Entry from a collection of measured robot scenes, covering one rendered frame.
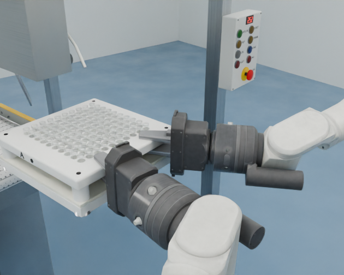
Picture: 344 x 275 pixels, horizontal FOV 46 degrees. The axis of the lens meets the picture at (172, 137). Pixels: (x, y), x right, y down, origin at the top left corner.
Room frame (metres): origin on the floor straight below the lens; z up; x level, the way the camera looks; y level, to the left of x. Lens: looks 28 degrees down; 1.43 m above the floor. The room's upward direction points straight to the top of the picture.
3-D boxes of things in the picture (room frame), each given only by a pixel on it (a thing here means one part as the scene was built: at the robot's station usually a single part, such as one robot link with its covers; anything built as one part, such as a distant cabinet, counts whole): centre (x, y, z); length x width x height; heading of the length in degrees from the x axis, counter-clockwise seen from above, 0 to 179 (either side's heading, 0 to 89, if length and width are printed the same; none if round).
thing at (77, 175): (0.69, 0.16, 1.07); 0.25 x 0.24 x 0.02; 140
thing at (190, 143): (0.65, -0.06, 1.07); 0.12 x 0.10 x 0.13; 82
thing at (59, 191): (0.69, 0.16, 1.02); 0.24 x 0.24 x 0.02; 50
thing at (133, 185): (0.50, 0.04, 1.07); 0.12 x 0.10 x 0.13; 42
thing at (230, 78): (1.46, -0.25, 1.02); 0.17 x 0.06 x 0.26; 140
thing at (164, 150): (0.66, 0.03, 1.05); 0.06 x 0.03 x 0.02; 82
